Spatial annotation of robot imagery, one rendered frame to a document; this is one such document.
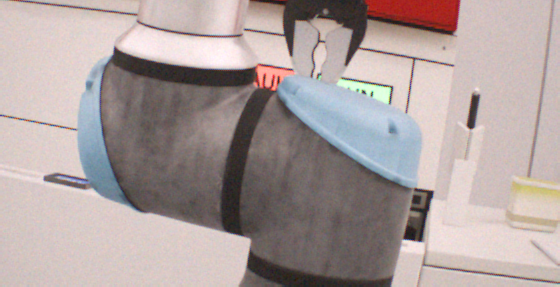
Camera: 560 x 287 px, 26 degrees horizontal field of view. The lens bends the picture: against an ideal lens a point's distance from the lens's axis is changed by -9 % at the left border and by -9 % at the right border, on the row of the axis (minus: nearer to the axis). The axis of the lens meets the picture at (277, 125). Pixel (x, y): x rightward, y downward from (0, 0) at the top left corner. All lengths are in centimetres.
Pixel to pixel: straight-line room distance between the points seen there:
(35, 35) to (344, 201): 121
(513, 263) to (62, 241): 51
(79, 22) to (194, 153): 112
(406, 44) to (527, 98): 152
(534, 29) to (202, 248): 220
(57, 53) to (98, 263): 72
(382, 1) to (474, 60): 155
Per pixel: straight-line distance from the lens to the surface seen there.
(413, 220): 199
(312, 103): 95
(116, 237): 142
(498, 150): 348
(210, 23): 98
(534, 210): 174
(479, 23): 348
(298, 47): 141
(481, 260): 138
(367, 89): 199
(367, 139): 94
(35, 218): 145
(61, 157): 208
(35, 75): 209
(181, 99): 97
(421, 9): 194
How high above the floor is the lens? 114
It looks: 3 degrees down
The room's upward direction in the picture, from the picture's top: 9 degrees clockwise
